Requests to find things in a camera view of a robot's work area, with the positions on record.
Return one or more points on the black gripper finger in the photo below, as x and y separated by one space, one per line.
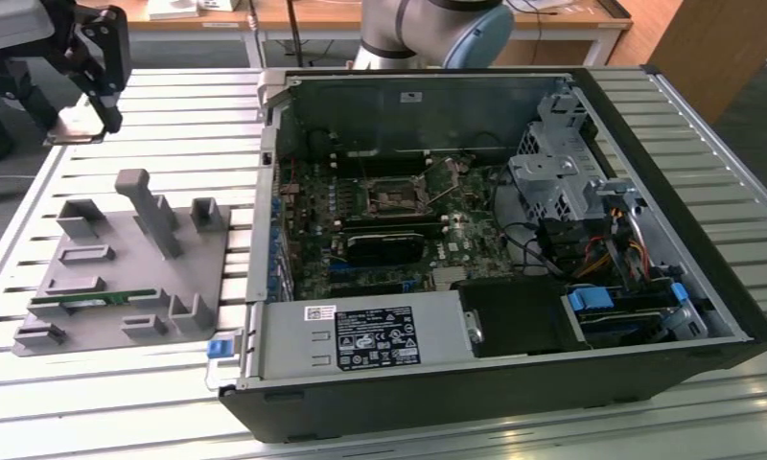
35 100
105 52

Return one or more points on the silver CPU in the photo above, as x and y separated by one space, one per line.
73 124

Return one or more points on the CPU socket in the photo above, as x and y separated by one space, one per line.
396 199

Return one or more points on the black RAM slot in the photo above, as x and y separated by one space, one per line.
390 221
390 229

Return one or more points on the grey wrist housing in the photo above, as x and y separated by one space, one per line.
12 24

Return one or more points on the white device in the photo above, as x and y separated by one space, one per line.
172 9

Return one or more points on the grey parts rack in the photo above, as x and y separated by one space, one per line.
133 268

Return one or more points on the green RAM stick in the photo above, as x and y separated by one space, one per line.
128 297

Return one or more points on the blue case latch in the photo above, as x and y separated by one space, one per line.
223 349

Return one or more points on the black graphics card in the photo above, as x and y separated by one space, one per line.
383 249

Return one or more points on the metal locking lever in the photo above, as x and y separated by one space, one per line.
447 191

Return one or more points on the grey power supply unit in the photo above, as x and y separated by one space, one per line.
294 330

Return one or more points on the green motherboard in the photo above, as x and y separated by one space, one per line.
467 239

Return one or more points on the silver chipset heat sink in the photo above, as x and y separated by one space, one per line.
451 279

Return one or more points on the wooden desk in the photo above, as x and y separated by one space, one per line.
575 21

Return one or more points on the metal drive cage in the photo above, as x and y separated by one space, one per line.
550 187

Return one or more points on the blue disk carrier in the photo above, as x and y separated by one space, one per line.
591 299

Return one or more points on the black PC case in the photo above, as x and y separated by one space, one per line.
486 407

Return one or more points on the wooden cabinet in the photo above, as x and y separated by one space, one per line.
729 48

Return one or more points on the small blue clip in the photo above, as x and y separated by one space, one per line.
679 293

